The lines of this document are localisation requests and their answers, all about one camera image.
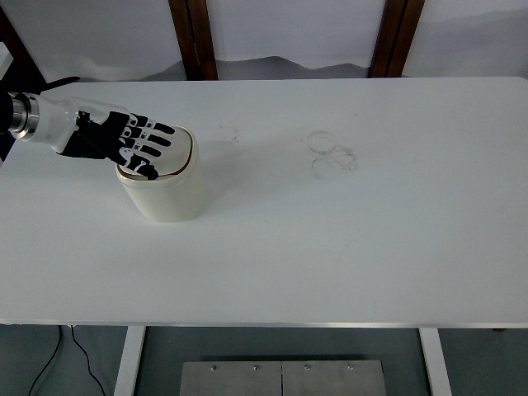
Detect dark brown wooden screen post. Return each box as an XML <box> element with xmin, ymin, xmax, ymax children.
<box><xmin>167</xmin><ymin>0</ymin><xmax>220</xmax><ymax>82</ymax></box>
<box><xmin>0</xmin><ymin>7</ymin><xmax>49</xmax><ymax>88</ymax></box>
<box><xmin>367</xmin><ymin>0</ymin><xmax>427</xmax><ymax>79</ymax></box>

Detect grey metal plate with screws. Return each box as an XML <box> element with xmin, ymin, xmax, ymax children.
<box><xmin>180</xmin><ymin>360</ymin><xmax>387</xmax><ymax>396</ymax></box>

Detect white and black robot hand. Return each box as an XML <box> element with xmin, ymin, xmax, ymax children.
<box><xmin>34</xmin><ymin>96</ymin><xmax>177</xmax><ymax>182</ymax></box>

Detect thin black floor cable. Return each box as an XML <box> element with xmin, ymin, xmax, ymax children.
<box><xmin>70</xmin><ymin>325</ymin><xmax>106</xmax><ymax>396</ymax></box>
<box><xmin>27</xmin><ymin>325</ymin><xmax>64</xmax><ymax>396</ymax></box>

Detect white metal table leg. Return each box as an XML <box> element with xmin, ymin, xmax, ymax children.
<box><xmin>113</xmin><ymin>326</ymin><xmax>147</xmax><ymax>396</ymax></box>
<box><xmin>417</xmin><ymin>328</ymin><xmax>455</xmax><ymax>396</ymax></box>

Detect white box device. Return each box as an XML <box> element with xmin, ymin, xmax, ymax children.
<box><xmin>0</xmin><ymin>42</ymin><xmax>14</xmax><ymax>78</ymax></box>

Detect cream plastic lidded trash bin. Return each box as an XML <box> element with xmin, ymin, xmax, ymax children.
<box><xmin>115</xmin><ymin>125</ymin><xmax>206</xmax><ymax>224</ymax></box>

